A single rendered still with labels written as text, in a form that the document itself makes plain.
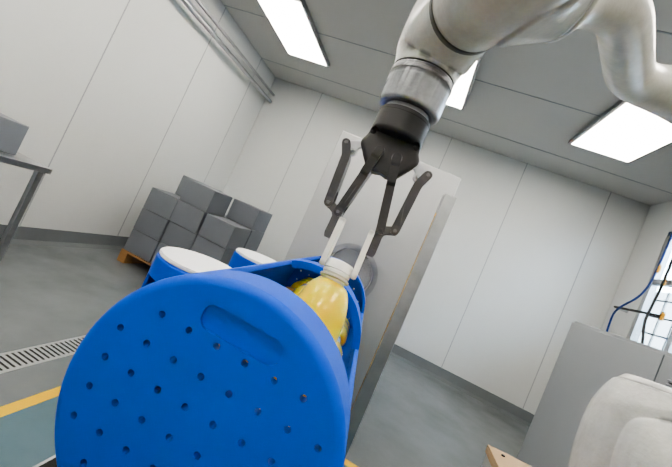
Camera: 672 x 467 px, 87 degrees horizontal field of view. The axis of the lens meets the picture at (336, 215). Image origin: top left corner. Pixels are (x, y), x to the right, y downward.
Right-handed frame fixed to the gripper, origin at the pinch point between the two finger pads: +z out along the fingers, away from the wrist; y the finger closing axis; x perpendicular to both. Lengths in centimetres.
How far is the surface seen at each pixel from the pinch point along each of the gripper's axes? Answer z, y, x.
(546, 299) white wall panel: -35, -249, -481
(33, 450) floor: 130, 90, -89
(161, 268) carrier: 30, 52, -52
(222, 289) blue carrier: 7.9, 8.1, 15.9
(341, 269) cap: 2.7, -0.5, 2.2
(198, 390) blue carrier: 17.1, 6.2, 15.9
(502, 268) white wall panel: -51, -182, -488
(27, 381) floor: 130, 129, -118
